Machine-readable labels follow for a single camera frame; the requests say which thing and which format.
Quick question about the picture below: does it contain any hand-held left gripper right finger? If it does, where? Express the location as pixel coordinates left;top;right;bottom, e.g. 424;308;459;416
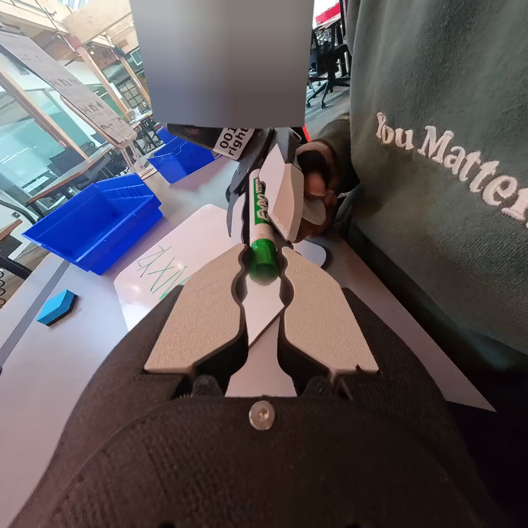
278;246;380;379

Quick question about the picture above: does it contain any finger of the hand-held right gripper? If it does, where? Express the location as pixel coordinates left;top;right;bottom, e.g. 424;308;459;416
228;201;250;247
262;144;306;244

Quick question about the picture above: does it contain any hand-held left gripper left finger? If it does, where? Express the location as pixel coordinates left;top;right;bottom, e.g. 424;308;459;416
144;243;249;378

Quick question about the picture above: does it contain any green dry erase marker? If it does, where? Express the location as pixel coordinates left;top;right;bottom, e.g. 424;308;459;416
248;168;271;245

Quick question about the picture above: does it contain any white whiteboard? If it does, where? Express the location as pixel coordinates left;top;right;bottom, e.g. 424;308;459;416
113;204;328;348

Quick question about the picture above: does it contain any green marker cap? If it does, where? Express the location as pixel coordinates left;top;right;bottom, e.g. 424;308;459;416
248;238;279;286

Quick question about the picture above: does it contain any blue plastic bin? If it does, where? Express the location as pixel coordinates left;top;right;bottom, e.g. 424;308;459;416
147;126;220;185
21;172;163;276

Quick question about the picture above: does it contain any blue foam eraser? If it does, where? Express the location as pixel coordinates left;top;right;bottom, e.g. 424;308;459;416
36;289;78;327

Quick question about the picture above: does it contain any person's right hand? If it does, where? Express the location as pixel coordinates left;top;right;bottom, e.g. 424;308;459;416
296;141;340;243

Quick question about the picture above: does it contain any white sign stand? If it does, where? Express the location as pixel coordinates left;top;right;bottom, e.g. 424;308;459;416
123;141;156;181

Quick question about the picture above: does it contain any person's green sweatshirt torso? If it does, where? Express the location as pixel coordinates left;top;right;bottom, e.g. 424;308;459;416
330;0;528;374

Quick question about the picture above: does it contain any black office chair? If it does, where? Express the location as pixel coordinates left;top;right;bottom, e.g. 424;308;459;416
306;24;352;109

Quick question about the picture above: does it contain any black tape strip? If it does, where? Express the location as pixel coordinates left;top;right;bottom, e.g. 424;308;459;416
0;259;72;356

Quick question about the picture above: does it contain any wooden top desk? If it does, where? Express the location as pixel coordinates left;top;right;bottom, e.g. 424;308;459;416
26;145;117;216

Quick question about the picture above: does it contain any printed instruction sign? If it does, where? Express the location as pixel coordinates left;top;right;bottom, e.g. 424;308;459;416
0;31;138;146

